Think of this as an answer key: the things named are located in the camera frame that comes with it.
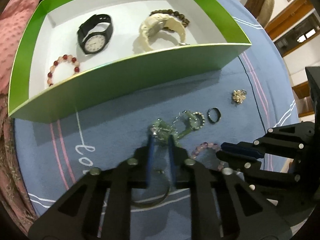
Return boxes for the brown wooden bead bracelet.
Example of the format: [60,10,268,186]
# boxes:
[149,9,190,33]

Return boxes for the red orange bead bracelet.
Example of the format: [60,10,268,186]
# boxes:
[47,54,81,87]

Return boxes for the cream wrist watch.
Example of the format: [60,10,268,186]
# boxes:
[138,13,186,52]

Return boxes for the black wrist watch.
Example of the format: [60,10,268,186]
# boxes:
[77,14,113,55]

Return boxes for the silver metal bangle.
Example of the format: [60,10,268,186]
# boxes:
[131,169,171,209]

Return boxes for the blue striped bed sheet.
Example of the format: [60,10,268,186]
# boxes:
[13,0,299,240]

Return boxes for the gold flower brooch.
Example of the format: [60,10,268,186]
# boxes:
[232,89,247,104]

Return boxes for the pink woven fringed scarf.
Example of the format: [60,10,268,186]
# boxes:
[1,94,37,235]

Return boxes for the green cardboard box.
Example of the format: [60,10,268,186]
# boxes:
[8,0,251,123]

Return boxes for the wooden furniture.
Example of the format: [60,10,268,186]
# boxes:
[265,0,319,118]

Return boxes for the brown wooden chair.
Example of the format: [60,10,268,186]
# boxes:
[245,0,274,28]

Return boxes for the pink dotted pillow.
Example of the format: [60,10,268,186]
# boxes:
[1,0,40,94]

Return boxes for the pink purple bead bracelet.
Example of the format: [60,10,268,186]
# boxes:
[190,141,227,172]

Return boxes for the dark band ring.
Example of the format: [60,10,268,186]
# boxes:
[207,107,222,124]

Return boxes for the small beaded ring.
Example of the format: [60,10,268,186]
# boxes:
[191,111,206,131]

